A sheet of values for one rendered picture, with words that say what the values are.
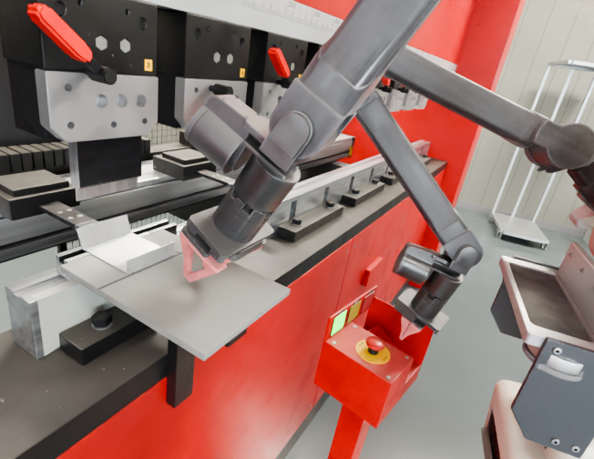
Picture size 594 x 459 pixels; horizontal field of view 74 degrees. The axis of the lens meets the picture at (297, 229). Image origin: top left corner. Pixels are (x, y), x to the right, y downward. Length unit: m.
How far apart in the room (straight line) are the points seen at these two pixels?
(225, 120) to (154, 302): 0.25
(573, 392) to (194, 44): 0.69
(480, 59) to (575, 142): 1.76
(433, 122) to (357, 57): 2.20
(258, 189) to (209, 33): 0.32
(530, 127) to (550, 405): 0.44
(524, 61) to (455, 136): 2.41
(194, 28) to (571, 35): 4.50
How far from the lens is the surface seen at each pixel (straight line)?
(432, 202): 0.78
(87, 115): 0.55
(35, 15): 0.48
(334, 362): 0.86
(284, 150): 0.38
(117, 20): 0.57
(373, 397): 0.85
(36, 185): 0.82
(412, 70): 0.78
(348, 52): 0.38
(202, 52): 0.66
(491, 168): 4.92
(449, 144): 2.55
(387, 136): 0.76
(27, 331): 0.66
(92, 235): 0.67
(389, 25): 0.38
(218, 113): 0.44
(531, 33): 4.87
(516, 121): 0.80
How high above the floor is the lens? 1.31
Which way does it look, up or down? 24 degrees down
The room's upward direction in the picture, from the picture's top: 10 degrees clockwise
